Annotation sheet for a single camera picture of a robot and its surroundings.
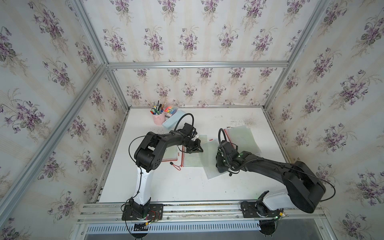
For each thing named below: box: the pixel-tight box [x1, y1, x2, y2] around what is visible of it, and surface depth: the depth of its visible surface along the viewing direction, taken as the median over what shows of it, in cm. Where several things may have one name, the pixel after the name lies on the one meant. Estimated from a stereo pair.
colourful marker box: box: [164, 105, 179, 119], surface depth 120 cm
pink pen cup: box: [150, 108, 166, 126], surface depth 104 cm
